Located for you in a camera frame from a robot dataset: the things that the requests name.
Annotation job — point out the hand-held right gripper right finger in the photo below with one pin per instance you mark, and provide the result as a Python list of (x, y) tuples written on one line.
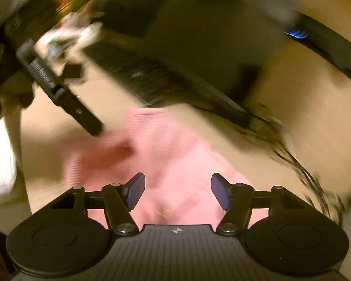
[(220, 191)]

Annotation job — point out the person's left hand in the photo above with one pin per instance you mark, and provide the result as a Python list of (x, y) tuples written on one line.
[(14, 93)]

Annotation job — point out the pink garment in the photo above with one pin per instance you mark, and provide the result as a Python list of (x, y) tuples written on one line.
[(169, 158)]

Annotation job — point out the black computer keyboard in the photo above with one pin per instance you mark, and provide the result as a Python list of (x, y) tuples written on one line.
[(140, 73)]

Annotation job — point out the dark computer monitor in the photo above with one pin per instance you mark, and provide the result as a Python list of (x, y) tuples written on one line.
[(210, 35)]

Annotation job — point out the black device with blue light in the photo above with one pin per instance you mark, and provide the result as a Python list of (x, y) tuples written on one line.
[(327, 44)]

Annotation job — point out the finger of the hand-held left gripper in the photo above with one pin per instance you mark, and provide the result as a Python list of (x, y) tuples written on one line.
[(73, 73), (79, 112)]

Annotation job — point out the white crumpled cloth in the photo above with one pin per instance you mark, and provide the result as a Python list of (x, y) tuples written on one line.
[(70, 42)]

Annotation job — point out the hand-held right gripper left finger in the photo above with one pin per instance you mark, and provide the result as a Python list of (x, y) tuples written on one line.
[(136, 191)]

